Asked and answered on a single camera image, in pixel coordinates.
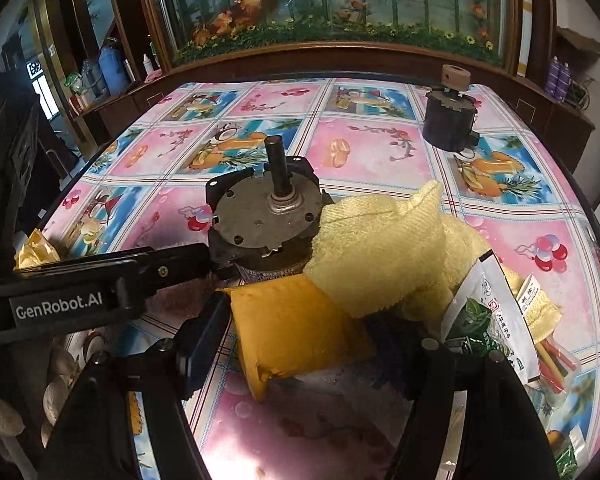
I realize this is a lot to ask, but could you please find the purple bottle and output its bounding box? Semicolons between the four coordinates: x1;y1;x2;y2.
557;62;573;103
545;57;561;98

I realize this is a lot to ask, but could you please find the person's left hand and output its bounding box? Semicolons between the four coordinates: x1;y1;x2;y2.
0;332;88;448

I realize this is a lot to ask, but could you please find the clear bag of coloured sticks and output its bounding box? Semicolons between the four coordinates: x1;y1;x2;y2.
517;272;581;396

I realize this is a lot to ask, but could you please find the clear plastic water bottle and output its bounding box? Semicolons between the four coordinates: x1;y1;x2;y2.
80;57;106;98

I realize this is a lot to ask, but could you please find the framed floral picture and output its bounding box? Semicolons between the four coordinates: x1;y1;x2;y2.
135;0;523;68

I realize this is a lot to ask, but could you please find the small green packet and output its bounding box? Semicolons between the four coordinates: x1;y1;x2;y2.
547;425;593;478

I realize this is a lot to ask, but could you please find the wire basket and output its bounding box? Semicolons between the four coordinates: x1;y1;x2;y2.
570;77;593;108

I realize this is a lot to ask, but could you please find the blue water jug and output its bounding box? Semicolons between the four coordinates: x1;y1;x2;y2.
99;42;131;96

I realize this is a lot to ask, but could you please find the black motor with tan cap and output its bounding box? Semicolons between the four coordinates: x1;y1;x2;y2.
421;64;481;153

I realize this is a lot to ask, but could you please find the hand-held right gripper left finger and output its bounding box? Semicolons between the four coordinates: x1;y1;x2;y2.
40;292;231;480

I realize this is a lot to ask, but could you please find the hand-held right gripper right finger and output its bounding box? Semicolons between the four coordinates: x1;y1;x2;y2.
362;312;561;480

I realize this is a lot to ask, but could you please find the black motor with shaft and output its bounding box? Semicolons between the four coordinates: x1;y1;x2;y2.
205;135;331;281

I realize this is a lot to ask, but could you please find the yellow towel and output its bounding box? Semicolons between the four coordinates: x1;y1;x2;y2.
302;180;563;346

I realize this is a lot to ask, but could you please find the brown cardboard piece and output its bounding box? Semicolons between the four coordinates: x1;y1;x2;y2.
555;25;600;58

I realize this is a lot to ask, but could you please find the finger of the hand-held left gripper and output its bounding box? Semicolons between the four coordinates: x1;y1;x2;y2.
150;243;217;292

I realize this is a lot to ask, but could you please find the mustard yellow pouch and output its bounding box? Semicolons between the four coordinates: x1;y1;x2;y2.
215;275;376;403

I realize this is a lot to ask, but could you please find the printed fruit tablecloth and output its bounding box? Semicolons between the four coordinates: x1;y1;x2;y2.
40;77;600;480

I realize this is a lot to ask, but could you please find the yellow plastic bag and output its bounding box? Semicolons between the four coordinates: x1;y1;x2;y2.
12;229;61;271

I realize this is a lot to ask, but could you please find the white and green packet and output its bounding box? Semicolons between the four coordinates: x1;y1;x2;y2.
440;250;541;386

